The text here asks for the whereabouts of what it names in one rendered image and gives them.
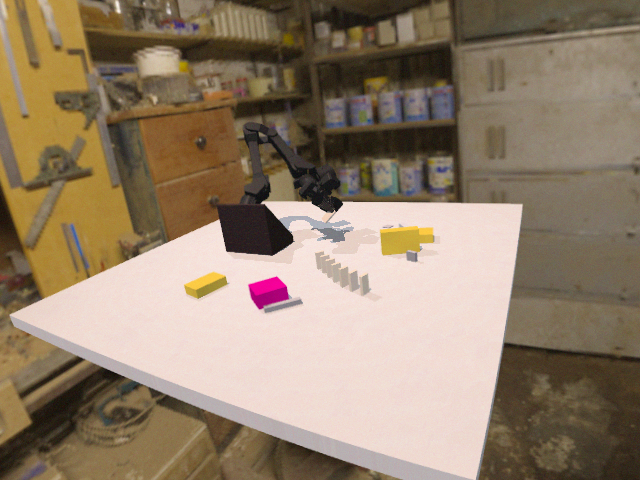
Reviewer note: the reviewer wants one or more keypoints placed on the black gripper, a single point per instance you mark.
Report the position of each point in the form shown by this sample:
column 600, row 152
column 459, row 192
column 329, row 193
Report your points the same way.
column 319, row 197

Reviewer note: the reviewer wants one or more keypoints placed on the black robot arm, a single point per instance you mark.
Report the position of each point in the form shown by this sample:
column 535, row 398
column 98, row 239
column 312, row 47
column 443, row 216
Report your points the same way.
column 258, row 190

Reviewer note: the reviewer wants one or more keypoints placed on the magenta block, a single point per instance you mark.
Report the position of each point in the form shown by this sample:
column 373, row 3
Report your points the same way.
column 268, row 291

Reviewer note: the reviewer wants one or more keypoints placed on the yellow rectangular block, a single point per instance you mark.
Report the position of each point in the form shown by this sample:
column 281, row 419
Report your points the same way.
column 399, row 240
column 205, row 285
column 426, row 235

